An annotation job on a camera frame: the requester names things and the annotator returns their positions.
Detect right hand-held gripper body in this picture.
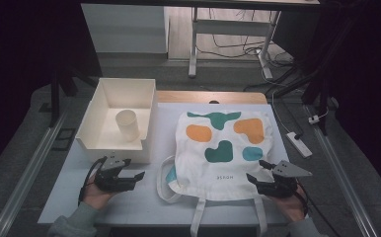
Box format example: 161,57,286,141
261,160,313,199

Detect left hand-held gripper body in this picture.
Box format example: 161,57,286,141
94,157,137,194

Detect white cup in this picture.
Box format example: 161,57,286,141
114,109,141,143

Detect white box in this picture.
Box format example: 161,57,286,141
75,77,158,165

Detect white tote bag coloured patches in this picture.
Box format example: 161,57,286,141
156,110,275,237

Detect person's left hand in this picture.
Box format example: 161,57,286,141
82,174,117,210

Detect person's right hand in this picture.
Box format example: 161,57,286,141
269,186,307,223

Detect white table board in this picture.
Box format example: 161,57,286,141
38,102,311,228

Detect white power strip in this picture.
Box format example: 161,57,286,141
285,131,314,159

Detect black floor plate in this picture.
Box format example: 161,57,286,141
51,127,77,152

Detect black stand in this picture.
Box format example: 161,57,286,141
38,63,100,128
270,19,359,136

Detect white cabinet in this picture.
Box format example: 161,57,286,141
80,3,171,54

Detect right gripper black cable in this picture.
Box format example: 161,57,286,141
293,183,337,237

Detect metal floor rail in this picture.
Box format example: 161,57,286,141
305,105,379,237
0,110,69,237

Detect tangle of floor cables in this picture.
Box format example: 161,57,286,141
196,8,295,68

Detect white desk frame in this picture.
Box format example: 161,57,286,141
188,7,282,80

